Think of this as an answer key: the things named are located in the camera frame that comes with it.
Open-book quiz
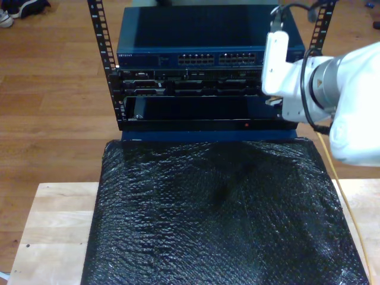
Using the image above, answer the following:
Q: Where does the yellow network cable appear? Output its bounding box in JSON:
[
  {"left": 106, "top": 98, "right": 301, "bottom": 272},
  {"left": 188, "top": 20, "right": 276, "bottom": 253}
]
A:
[{"left": 315, "top": 131, "right": 372, "bottom": 285}]

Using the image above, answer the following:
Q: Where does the blue base box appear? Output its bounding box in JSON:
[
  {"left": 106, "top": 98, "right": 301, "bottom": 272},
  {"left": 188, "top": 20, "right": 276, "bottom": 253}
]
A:
[{"left": 121, "top": 129, "right": 299, "bottom": 144}]

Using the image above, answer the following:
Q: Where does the black rack server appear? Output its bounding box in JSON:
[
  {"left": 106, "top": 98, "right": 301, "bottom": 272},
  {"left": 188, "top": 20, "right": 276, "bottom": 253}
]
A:
[{"left": 118, "top": 68, "right": 267, "bottom": 98}]

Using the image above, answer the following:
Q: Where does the black rack tray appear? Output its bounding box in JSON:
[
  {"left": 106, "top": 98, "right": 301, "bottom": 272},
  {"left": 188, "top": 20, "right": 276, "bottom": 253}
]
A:
[{"left": 118, "top": 95, "right": 299, "bottom": 131}]

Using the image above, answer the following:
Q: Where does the black bubble wrap mat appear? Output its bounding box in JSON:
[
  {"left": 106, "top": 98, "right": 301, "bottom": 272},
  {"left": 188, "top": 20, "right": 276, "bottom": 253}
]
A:
[{"left": 80, "top": 138, "right": 371, "bottom": 285}]

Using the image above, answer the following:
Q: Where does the dark sneaker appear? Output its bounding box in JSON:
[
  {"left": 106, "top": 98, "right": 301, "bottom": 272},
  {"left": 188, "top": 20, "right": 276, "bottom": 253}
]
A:
[{"left": 7, "top": 0, "right": 51, "bottom": 19}]

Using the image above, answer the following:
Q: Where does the white sneaker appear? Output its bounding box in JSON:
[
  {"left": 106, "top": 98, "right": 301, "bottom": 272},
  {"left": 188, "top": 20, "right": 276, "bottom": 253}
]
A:
[{"left": 0, "top": 8, "right": 15, "bottom": 29}]

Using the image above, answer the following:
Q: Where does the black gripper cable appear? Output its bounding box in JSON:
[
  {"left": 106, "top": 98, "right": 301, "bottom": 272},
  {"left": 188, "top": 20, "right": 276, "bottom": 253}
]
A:
[{"left": 299, "top": 48, "right": 333, "bottom": 135}]

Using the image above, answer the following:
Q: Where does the black perforated rack post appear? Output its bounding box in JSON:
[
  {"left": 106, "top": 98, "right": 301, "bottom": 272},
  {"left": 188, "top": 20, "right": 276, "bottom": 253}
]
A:
[
  {"left": 87, "top": 0, "right": 125, "bottom": 131},
  {"left": 305, "top": 0, "right": 338, "bottom": 58}
]

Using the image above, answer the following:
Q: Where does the blue network switch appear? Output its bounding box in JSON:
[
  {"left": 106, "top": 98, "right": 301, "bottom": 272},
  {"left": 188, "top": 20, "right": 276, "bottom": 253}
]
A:
[{"left": 116, "top": 4, "right": 306, "bottom": 69}]

